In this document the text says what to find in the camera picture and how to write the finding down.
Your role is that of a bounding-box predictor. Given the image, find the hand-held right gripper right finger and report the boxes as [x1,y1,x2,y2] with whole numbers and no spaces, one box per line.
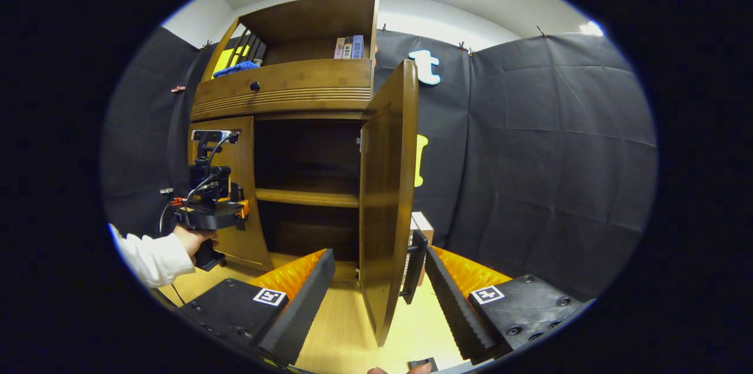
[425,246,592,365]

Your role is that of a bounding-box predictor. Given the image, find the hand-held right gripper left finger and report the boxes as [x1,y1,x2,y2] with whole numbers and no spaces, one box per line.
[176,249,336,366]

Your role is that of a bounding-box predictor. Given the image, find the black door handle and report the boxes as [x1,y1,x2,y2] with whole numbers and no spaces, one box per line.
[400,230,429,305]

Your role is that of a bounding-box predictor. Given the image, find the wooden double-door shoe cabinet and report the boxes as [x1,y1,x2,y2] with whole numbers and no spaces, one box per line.
[188,0,380,282]

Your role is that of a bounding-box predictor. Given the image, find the wooden inner shelf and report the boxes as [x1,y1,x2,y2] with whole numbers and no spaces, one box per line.
[255,188,360,208]

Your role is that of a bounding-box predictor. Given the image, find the brown and white books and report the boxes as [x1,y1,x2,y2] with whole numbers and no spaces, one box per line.
[410,212,435,286]

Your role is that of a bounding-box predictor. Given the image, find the wooden drawer front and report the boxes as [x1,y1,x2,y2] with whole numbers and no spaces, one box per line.
[190,58,374,123]

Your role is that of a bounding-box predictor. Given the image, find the blue cloth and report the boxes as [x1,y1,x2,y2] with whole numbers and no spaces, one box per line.
[213,61,261,78]

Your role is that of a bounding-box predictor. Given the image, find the black backdrop cloth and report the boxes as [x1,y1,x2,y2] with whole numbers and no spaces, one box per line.
[100,26,658,304]

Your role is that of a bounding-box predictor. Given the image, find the black cable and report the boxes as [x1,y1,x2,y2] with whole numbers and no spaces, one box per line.
[158,202,186,307]

